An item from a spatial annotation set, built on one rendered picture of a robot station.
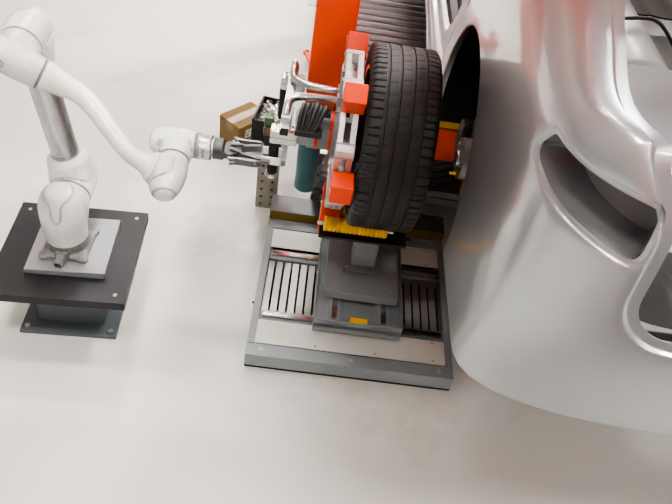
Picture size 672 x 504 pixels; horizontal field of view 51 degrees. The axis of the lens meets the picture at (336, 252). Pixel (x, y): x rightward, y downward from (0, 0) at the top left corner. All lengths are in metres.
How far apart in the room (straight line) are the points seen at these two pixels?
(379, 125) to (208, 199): 1.47
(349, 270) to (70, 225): 1.10
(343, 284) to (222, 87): 1.87
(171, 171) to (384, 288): 1.04
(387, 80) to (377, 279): 0.94
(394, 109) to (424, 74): 0.17
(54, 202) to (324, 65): 1.14
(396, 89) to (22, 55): 1.14
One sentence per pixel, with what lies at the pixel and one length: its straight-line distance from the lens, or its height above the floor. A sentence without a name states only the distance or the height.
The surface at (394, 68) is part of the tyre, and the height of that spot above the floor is 1.17.
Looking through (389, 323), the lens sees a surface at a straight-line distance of 2.85.
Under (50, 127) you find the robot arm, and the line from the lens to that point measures 2.70.
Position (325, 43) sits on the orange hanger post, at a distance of 2.82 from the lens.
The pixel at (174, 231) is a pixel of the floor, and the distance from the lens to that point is 3.36.
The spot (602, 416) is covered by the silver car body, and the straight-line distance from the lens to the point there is 2.00.
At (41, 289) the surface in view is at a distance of 2.76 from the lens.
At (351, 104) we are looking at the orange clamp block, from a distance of 2.24.
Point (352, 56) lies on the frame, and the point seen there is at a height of 1.11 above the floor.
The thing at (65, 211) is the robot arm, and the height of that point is 0.56.
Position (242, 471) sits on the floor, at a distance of 2.61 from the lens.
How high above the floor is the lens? 2.31
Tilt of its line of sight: 44 degrees down
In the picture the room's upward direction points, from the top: 11 degrees clockwise
